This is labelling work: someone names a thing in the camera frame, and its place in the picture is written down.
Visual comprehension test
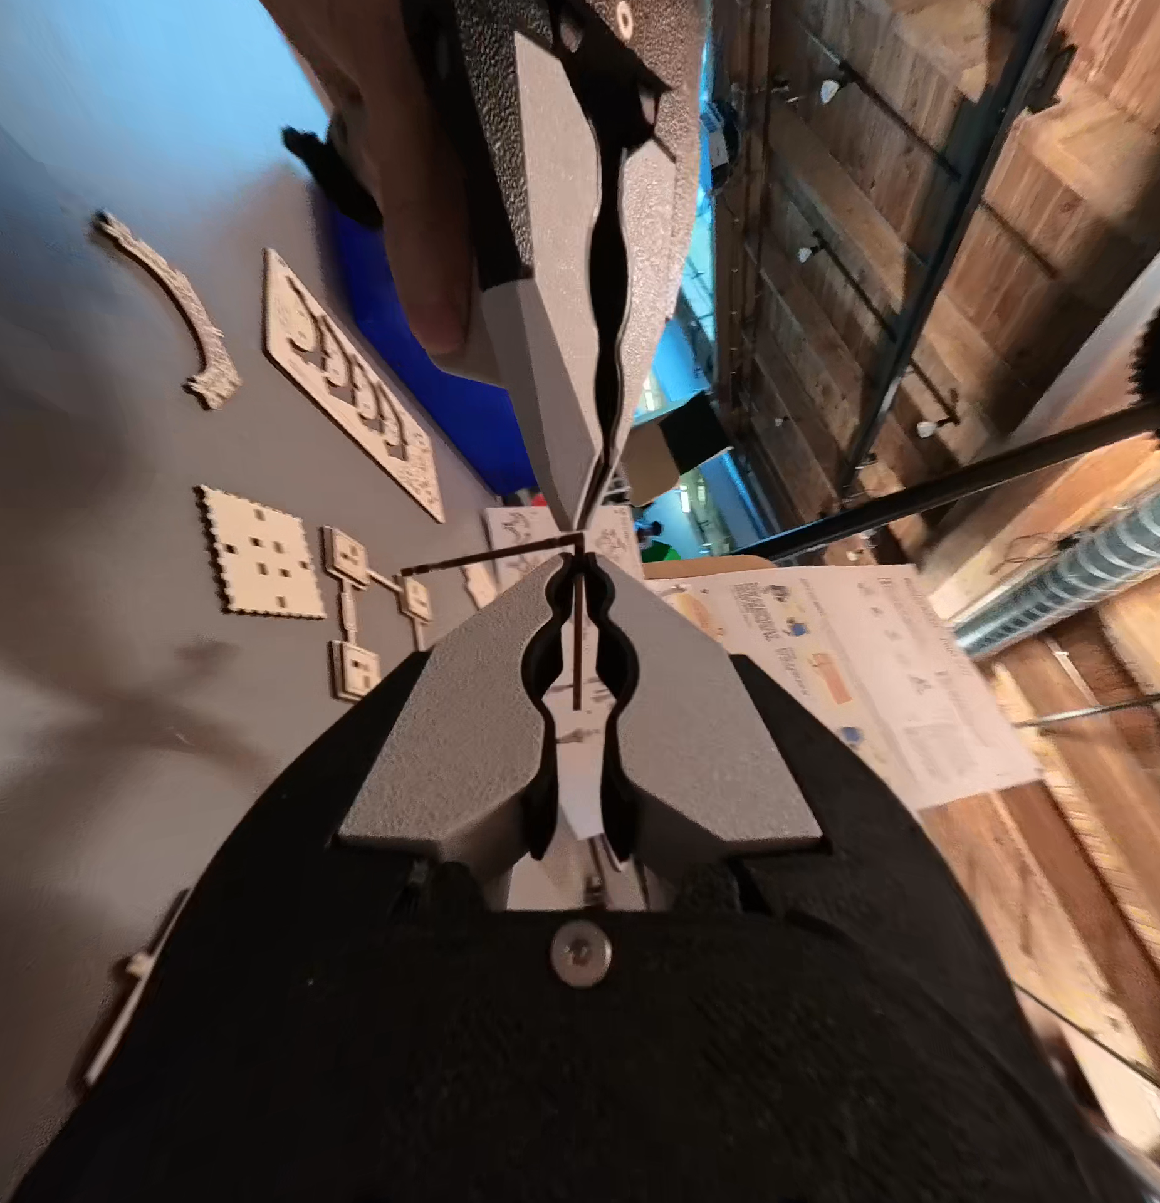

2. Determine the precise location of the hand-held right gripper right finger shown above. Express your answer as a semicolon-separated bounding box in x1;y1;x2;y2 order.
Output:
581;553;824;908

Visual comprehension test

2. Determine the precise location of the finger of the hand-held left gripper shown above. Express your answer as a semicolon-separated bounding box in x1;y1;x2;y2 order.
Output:
480;30;610;529
588;87;706;526

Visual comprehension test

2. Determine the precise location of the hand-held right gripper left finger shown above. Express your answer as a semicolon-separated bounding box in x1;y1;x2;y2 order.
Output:
338;553;578;912

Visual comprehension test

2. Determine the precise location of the grey desk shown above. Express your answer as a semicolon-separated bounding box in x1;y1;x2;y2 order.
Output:
0;94;543;1203

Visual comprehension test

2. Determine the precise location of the person's left hand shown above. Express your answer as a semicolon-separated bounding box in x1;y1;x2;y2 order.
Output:
260;0;484;356

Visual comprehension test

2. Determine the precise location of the blue plastic bin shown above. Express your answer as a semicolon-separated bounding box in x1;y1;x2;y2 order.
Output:
331;202;541;496

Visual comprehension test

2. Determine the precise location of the large printed instruction sheet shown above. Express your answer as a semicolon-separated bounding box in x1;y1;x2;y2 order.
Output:
646;562;1042;811

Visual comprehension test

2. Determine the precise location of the tan and black panel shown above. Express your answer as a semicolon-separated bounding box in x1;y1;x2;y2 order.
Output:
622;395;734;506

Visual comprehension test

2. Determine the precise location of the wooden sheet with arch cutouts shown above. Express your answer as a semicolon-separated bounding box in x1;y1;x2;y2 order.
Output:
263;247;448;525

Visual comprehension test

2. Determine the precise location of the black steel ceiling beam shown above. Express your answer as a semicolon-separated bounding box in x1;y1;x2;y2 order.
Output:
839;0;1075;495

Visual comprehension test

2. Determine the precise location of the square wooden plate with holes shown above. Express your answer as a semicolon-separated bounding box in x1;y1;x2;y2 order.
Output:
195;484;328;622

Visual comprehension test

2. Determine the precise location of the black boom pole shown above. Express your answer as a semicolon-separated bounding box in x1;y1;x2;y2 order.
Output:
731;402;1160;558

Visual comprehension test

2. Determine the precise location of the wooden four-block square frame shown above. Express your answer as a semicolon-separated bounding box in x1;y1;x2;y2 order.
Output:
322;525;436;703

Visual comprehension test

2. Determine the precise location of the silver metal air duct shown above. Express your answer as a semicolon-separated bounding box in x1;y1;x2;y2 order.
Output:
949;486;1160;662

